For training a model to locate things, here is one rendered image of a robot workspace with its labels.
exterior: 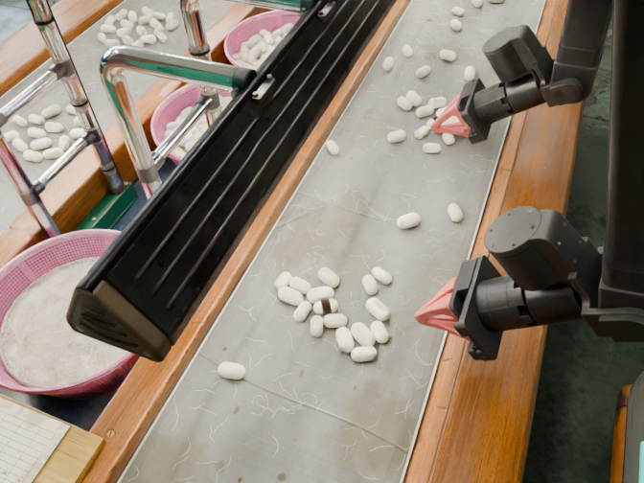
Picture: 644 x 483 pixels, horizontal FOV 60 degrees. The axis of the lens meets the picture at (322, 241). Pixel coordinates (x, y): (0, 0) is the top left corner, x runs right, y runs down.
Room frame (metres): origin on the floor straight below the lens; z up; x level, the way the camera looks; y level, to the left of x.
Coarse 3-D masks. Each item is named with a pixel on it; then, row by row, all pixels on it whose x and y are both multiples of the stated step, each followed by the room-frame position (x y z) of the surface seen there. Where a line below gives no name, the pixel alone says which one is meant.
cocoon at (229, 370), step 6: (222, 366) 0.35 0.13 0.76; (228, 366) 0.35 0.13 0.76; (234, 366) 0.35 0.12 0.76; (240, 366) 0.35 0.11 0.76; (222, 372) 0.34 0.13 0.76; (228, 372) 0.34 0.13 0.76; (234, 372) 0.34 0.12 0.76; (240, 372) 0.34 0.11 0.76; (228, 378) 0.34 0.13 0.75; (234, 378) 0.33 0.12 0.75; (240, 378) 0.33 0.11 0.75
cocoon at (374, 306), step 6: (372, 300) 0.43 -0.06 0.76; (378, 300) 0.43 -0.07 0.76; (366, 306) 0.43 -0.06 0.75; (372, 306) 0.42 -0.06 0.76; (378, 306) 0.42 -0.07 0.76; (384, 306) 0.42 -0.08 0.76; (372, 312) 0.42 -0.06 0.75; (378, 312) 0.41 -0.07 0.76; (384, 312) 0.41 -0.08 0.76; (378, 318) 0.41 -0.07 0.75; (384, 318) 0.41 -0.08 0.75
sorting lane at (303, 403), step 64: (448, 0) 1.30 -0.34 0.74; (512, 0) 1.28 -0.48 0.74; (448, 64) 1.02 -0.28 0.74; (384, 128) 0.83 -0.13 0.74; (320, 192) 0.67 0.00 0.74; (384, 192) 0.66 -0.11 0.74; (448, 192) 0.65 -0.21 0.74; (256, 256) 0.54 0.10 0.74; (320, 256) 0.53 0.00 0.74; (384, 256) 0.52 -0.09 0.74; (448, 256) 0.52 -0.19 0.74; (256, 320) 0.42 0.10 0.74; (192, 384) 0.33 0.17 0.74; (256, 384) 0.33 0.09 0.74; (320, 384) 0.32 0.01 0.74; (384, 384) 0.32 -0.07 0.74; (192, 448) 0.25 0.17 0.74; (256, 448) 0.25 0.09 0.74; (320, 448) 0.24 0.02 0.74; (384, 448) 0.24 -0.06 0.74
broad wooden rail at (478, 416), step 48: (528, 144) 0.73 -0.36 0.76; (576, 144) 0.73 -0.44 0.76; (528, 192) 0.62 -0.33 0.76; (480, 240) 0.54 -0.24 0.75; (528, 336) 0.36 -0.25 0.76; (432, 384) 0.32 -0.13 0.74; (480, 384) 0.30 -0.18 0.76; (528, 384) 0.30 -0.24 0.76; (432, 432) 0.25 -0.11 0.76; (480, 432) 0.24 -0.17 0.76; (528, 432) 0.24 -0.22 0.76; (432, 480) 0.19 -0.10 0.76; (480, 480) 0.19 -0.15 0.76
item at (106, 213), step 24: (48, 24) 0.72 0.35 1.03; (48, 48) 0.72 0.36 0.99; (48, 72) 0.70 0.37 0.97; (72, 72) 0.73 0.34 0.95; (24, 96) 0.65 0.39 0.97; (72, 96) 0.72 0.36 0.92; (0, 120) 0.60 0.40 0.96; (96, 120) 0.74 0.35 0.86; (0, 144) 0.59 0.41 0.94; (96, 144) 0.72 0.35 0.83; (24, 192) 0.58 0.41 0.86; (120, 192) 0.72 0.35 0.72; (48, 216) 0.59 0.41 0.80; (96, 216) 0.67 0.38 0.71; (120, 216) 0.70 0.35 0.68
